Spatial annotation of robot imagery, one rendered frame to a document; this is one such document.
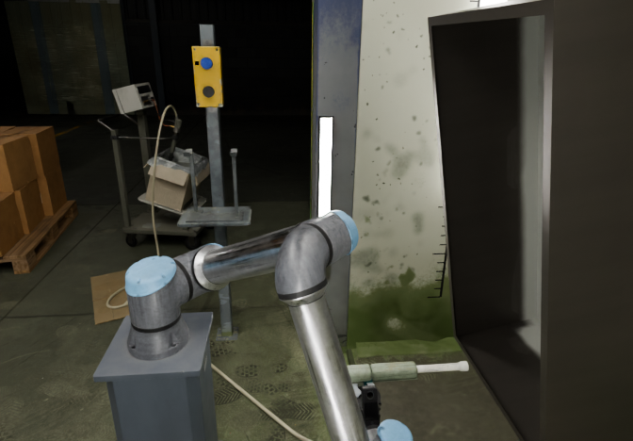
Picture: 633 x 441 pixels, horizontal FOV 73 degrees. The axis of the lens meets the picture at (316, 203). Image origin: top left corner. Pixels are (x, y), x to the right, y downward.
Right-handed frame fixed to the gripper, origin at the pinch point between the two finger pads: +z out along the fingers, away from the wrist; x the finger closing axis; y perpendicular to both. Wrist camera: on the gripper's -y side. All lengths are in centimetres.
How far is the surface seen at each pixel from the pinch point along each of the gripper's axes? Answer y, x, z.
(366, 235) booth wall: -11, 18, 74
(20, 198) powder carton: 19, -219, 217
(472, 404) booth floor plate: 52, 58, 25
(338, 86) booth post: -81, 5, 81
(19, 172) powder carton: 2, -221, 228
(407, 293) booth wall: 23, 40, 70
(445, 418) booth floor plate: 51, 43, 18
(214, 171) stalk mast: -39, -54, 98
